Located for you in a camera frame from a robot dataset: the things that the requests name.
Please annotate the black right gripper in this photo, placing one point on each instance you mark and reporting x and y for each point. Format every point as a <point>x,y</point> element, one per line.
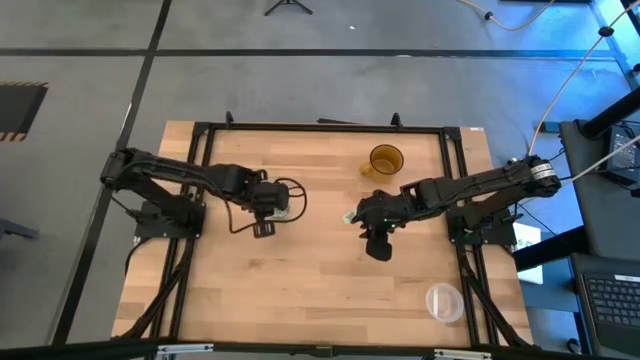
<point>390,210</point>

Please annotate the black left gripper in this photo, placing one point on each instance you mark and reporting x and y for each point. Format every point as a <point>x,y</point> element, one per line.
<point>270,197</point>

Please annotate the green white sweetener packet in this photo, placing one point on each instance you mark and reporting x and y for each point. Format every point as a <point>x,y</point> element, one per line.
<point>347,217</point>

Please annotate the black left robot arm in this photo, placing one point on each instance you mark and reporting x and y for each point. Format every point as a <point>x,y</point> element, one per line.
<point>170,167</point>

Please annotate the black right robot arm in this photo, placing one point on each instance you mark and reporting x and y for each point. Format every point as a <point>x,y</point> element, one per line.
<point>480,182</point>

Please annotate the yellow translucent mug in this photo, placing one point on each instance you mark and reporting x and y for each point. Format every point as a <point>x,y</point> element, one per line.
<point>385,166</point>

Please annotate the white paper box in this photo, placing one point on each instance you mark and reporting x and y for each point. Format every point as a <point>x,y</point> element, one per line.
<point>527,237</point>

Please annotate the black tripod base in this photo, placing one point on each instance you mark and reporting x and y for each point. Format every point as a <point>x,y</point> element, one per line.
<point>286,3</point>

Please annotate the black side desk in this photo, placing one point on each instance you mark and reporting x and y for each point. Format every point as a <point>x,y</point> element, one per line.
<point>595,220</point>

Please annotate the grey metal stand foot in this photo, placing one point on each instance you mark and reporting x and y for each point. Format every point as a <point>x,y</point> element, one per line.
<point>20,231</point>

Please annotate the black hazard-striped floor mat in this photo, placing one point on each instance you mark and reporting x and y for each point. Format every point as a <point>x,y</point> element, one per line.
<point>20,110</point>

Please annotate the black laptop keyboard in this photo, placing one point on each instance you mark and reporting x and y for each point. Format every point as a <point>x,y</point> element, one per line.
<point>615,302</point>

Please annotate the black diagonal stand pole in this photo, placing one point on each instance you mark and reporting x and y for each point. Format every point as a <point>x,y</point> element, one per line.
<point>610,116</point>

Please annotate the black power adapter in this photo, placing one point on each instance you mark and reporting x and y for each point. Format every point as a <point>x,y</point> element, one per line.
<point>622,155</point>

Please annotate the silver metal bracket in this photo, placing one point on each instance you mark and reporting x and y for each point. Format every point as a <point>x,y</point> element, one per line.
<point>462,354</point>
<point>185,348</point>

